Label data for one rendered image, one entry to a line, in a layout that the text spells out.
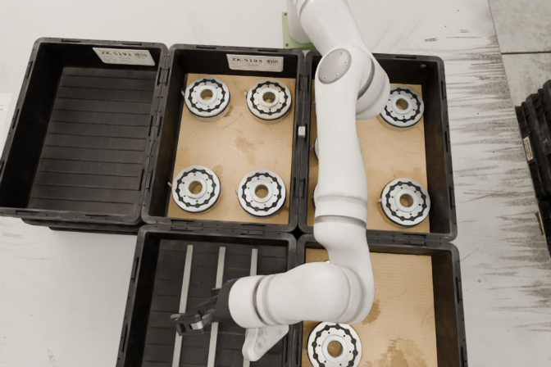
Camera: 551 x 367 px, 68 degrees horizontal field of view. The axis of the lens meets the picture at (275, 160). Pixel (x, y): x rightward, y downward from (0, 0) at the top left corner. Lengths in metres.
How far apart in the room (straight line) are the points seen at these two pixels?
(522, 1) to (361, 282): 2.13
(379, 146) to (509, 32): 1.52
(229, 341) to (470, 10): 1.11
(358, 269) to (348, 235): 0.05
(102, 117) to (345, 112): 0.64
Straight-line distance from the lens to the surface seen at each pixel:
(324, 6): 0.75
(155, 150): 0.85
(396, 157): 0.95
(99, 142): 1.02
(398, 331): 0.90
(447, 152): 0.88
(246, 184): 0.87
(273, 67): 0.96
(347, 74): 0.59
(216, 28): 1.25
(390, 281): 0.90
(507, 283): 1.13
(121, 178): 0.97
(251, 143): 0.93
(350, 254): 0.56
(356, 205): 0.54
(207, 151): 0.93
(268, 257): 0.87
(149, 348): 0.91
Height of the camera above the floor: 1.70
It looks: 72 degrees down
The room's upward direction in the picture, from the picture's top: 1 degrees counter-clockwise
